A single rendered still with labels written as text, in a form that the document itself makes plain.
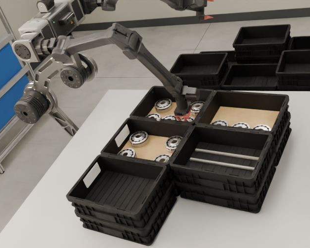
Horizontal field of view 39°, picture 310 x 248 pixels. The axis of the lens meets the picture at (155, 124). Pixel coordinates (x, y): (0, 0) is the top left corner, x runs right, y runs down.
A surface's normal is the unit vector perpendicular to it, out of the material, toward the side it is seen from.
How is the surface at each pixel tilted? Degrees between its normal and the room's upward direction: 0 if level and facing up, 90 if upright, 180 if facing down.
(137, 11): 90
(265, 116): 0
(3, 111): 90
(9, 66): 90
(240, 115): 0
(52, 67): 90
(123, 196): 0
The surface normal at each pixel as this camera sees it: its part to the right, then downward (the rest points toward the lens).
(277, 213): -0.25, -0.77
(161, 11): -0.37, 0.63
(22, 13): 0.90, 0.04
